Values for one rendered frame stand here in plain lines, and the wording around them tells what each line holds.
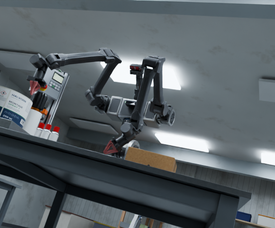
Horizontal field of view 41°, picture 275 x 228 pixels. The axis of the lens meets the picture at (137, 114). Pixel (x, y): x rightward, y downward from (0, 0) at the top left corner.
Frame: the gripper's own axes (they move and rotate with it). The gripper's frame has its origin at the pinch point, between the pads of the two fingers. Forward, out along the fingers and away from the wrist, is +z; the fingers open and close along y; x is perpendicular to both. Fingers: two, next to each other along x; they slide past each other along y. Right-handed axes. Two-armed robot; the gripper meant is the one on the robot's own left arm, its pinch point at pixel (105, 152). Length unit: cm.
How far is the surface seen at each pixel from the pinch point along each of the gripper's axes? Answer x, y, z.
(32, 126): -23.2, 30.8, 23.0
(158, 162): 18.5, -17.3, -22.9
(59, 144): 18, 85, 8
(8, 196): -81, -176, 122
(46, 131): -30.3, 3.3, 22.8
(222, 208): 66, 82, -25
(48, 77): -66, -2, 5
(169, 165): 23.9, -17.2, -27.6
